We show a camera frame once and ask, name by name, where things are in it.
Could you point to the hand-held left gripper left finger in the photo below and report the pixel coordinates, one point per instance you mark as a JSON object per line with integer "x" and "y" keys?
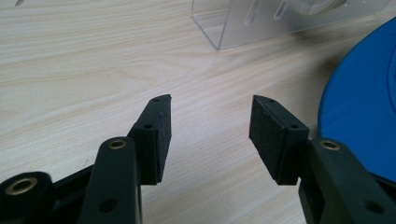
{"x": 152, "y": 140}

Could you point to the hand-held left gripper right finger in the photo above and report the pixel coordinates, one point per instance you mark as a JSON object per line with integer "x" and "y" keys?
{"x": 274, "y": 140}

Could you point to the blue baseball cap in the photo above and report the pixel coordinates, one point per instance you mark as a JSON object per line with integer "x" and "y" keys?
{"x": 361, "y": 109}

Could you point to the clear acrylic rack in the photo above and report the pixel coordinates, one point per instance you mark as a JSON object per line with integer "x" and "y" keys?
{"x": 249, "y": 21}

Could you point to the small dark scrap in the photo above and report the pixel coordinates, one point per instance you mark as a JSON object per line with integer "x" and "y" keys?
{"x": 18, "y": 2}

